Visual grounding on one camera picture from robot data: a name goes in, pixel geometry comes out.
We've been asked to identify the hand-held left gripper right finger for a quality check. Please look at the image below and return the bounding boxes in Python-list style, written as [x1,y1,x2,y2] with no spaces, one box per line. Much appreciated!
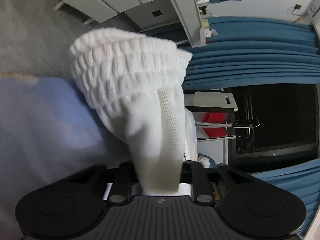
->
[180,162,253,203]

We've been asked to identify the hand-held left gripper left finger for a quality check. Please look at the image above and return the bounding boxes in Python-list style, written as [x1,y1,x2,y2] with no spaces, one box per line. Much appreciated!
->
[66,162,139,203]

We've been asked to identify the white knit pants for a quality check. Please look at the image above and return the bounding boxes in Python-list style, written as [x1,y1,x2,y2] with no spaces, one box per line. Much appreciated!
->
[69,29,198,196]

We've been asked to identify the red cloth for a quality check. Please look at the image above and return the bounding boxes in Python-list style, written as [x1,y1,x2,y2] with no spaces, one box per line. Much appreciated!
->
[202,112,228,138]

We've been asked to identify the black garment steamer stand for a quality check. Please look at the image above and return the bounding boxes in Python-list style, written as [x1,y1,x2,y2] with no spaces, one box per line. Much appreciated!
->
[226,116,261,153]

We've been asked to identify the white chair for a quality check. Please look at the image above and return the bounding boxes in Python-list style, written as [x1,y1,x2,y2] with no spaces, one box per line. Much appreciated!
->
[183,91,238,167]

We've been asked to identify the pink pastel bed sheet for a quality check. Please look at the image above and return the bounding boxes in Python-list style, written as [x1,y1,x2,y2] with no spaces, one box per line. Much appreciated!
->
[0,74,140,233]

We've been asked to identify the blue curtain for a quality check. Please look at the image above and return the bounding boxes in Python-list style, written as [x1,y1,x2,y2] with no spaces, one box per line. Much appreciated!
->
[246,158,320,232]
[140,16,320,91]

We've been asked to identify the dark window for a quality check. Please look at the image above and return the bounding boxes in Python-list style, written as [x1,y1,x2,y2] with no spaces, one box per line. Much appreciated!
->
[222,83,320,174]

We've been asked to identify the white dressing table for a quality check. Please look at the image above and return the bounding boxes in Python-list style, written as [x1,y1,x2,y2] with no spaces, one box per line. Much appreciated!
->
[54,0,208,48]

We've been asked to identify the white air conditioner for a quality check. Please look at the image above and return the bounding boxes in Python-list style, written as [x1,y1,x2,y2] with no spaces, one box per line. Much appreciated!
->
[309,0,320,24]

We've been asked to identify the braided grey hose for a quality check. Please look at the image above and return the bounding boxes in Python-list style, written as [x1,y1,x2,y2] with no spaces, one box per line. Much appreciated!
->
[195,121,233,127]

